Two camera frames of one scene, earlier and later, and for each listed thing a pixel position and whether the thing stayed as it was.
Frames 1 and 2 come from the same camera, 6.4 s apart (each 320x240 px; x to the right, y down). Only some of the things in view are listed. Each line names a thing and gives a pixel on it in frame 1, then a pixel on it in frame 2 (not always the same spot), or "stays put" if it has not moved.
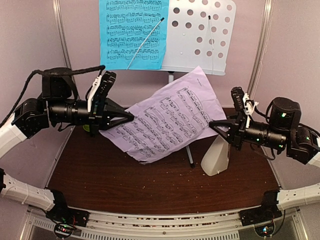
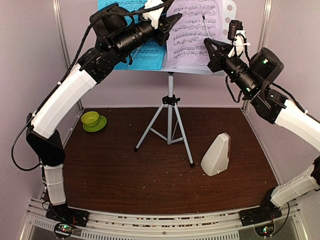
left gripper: x=105 y=119 to x=166 y=22
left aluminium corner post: x=58 y=11 stays put
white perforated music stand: x=199 y=33 to x=167 y=124
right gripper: x=240 y=126 to x=216 y=57
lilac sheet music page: x=176 y=116 to x=201 y=19
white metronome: x=216 y=158 stays put
